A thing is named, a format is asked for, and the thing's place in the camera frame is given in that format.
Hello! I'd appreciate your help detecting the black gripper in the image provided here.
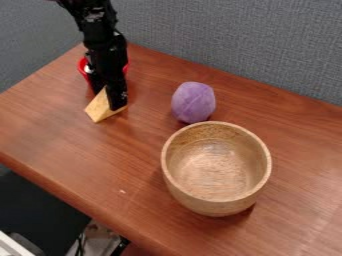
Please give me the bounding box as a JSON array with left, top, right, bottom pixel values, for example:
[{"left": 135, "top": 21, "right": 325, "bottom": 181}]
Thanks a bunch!
[{"left": 83, "top": 29, "right": 128, "bottom": 111}]

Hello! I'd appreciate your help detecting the yellow cheese wedge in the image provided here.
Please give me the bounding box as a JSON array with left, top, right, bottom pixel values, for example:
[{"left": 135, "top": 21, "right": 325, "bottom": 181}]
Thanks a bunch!
[{"left": 84, "top": 89, "right": 127, "bottom": 123}]

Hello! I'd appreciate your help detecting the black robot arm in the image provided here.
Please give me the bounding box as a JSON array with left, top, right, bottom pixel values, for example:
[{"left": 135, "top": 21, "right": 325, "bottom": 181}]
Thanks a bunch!
[{"left": 52, "top": 0, "right": 128, "bottom": 111}]

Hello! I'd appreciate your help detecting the brown wooden bowl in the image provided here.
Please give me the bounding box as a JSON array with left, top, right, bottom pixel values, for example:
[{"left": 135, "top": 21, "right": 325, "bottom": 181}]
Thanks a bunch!
[{"left": 160, "top": 121, "right": 273, "bottom": 217}]

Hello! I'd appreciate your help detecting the red plastic cup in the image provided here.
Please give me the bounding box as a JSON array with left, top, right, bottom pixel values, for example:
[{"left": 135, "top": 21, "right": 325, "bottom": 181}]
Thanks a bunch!
[{"left": 78, "top": 57, "right": 130, "bottom": 87}]

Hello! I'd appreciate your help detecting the purple ball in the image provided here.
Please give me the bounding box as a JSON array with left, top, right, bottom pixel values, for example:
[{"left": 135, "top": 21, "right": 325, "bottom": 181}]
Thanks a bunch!
[{"left": 171, "top": 81, "right": 217, "bottom": 123}]

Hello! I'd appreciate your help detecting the grey metal table frame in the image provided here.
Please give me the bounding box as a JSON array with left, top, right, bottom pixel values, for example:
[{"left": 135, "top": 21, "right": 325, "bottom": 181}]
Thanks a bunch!
[{"left": 66, "top": 220, "right": 130, "bottom": 256}]

